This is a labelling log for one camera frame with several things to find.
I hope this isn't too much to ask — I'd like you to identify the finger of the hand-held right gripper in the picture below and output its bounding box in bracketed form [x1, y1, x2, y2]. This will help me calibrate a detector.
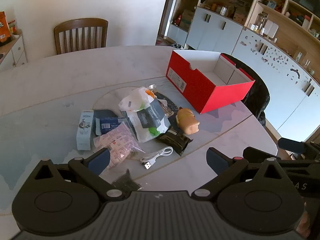
[243, 146, 282, 161]
[278, 137, 312, 153]

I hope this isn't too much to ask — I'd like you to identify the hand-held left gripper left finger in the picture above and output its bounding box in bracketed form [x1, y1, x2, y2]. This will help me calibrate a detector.
[31, 147, 127, 202]

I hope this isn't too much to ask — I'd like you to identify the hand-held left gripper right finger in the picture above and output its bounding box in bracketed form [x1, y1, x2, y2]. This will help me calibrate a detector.
[191, 147, 290, 202]

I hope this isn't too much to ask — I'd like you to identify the pink printed packet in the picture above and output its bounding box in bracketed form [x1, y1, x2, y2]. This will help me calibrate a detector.
[93, 122, 146, 170]

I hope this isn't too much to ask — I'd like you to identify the clear bag of dark bits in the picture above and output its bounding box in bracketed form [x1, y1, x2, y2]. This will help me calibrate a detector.
[111, 168, 143, 190]

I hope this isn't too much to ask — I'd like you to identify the light blue carton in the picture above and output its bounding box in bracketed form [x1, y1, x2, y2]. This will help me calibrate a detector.
[76, 110, 95, 151]

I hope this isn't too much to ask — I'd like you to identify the bread-shaped yellow toy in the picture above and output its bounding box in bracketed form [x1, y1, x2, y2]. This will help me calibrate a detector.
[175, 107, 200, 135]

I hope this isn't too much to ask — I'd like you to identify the dark blue foil snack packet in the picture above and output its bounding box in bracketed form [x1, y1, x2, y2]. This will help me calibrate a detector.
[93, 109, 118, 135]

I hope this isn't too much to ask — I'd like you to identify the white usb cable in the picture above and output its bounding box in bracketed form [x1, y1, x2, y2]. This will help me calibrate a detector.
[139, 146, 174, 170]

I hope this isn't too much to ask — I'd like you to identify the black packet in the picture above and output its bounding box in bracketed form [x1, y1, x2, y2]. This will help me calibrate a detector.
[154, 127, 194, 157]

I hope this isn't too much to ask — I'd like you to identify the white plastic bag green print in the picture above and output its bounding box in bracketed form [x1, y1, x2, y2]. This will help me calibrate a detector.
[118, 86, 172, 143]

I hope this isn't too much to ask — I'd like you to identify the red shoe box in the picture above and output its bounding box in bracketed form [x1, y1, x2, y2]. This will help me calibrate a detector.
[166, 50, 255, 115]

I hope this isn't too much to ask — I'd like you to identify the white marble desktop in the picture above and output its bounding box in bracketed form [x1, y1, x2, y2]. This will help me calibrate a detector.
[0, 45, 279, 230]

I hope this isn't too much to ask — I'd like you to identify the black covered chair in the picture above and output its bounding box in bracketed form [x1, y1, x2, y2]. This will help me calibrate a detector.
[221, 53, 271, 128]

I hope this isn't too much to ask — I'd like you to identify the white sticker-covered cabinet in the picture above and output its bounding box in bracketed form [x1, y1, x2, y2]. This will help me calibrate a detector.
[231, 29, 320, 142]

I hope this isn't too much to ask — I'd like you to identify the white canister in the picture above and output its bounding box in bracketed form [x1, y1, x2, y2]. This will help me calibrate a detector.
[265, 20, 278, 37]

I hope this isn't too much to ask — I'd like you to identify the glass jar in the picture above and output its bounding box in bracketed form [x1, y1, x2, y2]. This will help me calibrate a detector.
[257, 12, 268, 29]

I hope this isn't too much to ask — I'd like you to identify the white double door cabinet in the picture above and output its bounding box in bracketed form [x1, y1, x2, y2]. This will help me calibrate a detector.
[186, 6, 243, 55]

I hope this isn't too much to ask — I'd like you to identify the pink floor mat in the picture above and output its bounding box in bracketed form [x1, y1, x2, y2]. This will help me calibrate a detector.
[155, 36, 173, 47]

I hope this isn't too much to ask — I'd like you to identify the low white hallway cabinet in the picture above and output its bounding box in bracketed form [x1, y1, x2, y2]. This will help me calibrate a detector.
[166, 24, 189, 40]

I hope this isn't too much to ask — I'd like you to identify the white side cabinet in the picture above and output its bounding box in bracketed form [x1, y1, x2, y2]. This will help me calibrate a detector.
[0, 34, 27, 73]

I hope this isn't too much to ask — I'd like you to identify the brown wooden chair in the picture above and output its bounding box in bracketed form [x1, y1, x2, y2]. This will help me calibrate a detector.
[53, 18, 109, 55]

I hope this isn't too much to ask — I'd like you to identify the cardboard box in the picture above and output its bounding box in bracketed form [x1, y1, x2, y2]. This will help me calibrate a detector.
[180, 10, 194, 28]

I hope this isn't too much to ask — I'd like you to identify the orange snack bag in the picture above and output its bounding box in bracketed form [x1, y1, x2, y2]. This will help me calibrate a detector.
[0, 11, 12, 47]

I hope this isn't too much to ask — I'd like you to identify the wooden wall shelf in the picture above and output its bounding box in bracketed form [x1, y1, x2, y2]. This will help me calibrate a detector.
[244, 0, 320, 85]

